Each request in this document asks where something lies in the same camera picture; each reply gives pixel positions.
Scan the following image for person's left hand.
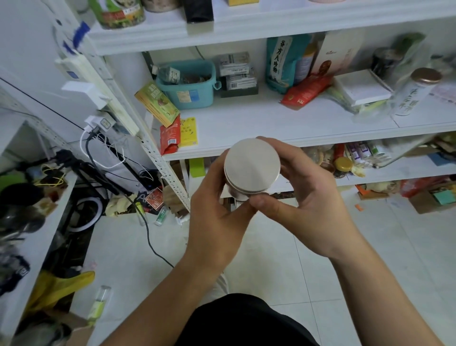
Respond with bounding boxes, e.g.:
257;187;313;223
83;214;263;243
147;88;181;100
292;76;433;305
181;150;257;272

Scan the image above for person's right hand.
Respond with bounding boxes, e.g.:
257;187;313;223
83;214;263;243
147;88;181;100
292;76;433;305
248;137;364;261

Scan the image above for dark glass jar silver lid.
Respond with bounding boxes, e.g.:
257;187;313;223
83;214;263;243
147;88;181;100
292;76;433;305
224;137;282;202

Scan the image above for white metal shelving unit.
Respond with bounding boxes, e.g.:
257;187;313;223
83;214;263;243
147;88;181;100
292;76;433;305
39;0;456;211

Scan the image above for beige canister orange lid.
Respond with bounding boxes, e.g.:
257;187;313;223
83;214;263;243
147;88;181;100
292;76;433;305
141;0;182;14

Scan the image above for clear green label nut jar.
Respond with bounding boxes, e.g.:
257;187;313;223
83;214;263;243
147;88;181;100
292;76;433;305
87;0;147;29

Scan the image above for person's left forearm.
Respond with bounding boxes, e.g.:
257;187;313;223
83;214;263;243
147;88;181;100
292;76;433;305
100;253;229;346

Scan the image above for person's black clothing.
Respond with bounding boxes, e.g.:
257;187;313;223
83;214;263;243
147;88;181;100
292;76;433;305
174;293;319;346

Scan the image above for white flat box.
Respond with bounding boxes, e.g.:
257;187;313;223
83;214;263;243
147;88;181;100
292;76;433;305
332;69;394;109

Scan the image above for white box brown print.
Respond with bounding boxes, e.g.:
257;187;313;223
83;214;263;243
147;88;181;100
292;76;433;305
310;29;366;78

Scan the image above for tall black and yellow box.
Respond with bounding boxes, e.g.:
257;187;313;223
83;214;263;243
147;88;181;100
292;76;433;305
181;0;261;24

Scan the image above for yellow tag packet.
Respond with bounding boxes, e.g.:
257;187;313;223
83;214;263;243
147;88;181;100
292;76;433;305
180;117;198;148

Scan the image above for red snack packet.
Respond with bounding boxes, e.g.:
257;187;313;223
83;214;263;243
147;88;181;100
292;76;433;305
160;116;182;155

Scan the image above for brown carton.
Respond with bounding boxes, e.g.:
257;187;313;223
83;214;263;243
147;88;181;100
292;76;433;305
408;182;456;215

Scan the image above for red pouch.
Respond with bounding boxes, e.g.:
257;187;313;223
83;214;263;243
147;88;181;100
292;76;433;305
281;73;334;110

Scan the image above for small clear bottle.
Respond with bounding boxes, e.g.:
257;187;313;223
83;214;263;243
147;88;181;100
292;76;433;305
87;285;114;322

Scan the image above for green snack packet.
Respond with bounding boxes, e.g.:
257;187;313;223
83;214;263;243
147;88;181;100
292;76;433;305
135;80;181;128

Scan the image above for teal plastic basket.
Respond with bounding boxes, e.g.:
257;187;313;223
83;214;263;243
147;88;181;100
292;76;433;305
154;59;222;110

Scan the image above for teal pouch bag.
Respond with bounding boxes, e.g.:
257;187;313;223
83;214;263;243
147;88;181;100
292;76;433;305
266;34;322;94

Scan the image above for small black grey boxes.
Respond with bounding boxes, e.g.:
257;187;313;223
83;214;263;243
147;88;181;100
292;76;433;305
215;52;259;98

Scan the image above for yellow plastic bag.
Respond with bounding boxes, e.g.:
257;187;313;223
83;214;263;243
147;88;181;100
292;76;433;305
25;269;95;315

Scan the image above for dark jar with lid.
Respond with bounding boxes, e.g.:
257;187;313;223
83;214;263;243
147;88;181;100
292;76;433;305
370;48;403;79

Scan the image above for white power strip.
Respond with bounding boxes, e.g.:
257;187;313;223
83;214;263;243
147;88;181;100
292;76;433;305
56;53;141;136

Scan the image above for white power adapter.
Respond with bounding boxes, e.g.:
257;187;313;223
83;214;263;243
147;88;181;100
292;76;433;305
60;80;109;110

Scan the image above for blue tape strip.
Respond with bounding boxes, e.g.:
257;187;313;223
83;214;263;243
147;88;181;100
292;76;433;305
70;21;92;51

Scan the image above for white ring light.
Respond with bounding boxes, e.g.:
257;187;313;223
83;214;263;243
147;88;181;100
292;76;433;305
66;196;105;233

